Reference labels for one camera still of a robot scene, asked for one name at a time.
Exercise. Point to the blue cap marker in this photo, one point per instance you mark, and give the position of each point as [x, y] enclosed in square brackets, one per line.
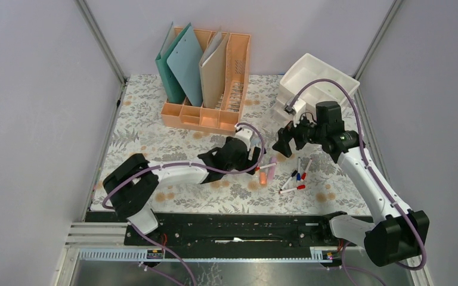
[298, 170]

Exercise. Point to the white plastic drawer unit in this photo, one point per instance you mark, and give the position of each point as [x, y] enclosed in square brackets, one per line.
[304, 71]

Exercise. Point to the orange plastic file organizer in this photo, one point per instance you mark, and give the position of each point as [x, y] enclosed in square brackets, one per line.
[229, 108]

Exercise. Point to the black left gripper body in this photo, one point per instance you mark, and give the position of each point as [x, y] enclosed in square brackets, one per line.
[243, 164]

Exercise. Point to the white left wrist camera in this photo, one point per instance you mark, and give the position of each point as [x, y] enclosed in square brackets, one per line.
[244, 135]

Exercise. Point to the green folder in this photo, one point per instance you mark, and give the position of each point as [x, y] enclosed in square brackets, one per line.
[167, 71]

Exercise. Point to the red cap marker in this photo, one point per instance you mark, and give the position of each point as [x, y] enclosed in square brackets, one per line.
[262, 167]
[304, 174]

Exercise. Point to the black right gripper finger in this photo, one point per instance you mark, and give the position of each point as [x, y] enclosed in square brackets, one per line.
[283, 147]
[285, 134]

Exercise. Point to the light blue folder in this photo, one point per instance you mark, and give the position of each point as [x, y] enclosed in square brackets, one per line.
[183, 62]

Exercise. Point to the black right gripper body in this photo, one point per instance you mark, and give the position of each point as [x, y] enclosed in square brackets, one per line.
[304, 132]

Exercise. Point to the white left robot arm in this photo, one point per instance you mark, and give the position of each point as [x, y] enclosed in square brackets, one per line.
[132, 184]

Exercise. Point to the pink purple highlighter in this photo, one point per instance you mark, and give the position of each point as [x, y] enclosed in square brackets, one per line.
[271, 170]

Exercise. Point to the tan kraft folder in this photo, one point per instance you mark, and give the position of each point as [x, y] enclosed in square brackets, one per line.
[212, 69]

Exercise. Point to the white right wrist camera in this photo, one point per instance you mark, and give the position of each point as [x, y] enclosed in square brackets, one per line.
[295, 108]

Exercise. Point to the orange highlighter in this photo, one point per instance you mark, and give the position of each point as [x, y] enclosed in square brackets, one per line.
[262, 177]

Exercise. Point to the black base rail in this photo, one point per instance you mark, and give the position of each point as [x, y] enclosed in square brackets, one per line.
[243, 236]

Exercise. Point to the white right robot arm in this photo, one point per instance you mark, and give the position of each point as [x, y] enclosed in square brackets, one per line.
[396, 232]

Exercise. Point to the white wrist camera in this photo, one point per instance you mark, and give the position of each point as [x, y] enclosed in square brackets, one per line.
[295, 108]
[244, 135]

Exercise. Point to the red cap marker lowest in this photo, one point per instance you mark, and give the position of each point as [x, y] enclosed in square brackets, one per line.
[299, 187]

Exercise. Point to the floral table cloth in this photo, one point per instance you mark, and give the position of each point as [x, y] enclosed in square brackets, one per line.
[139, 129]

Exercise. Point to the black cap marker right group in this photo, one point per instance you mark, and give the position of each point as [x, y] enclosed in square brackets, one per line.
[290, 178]

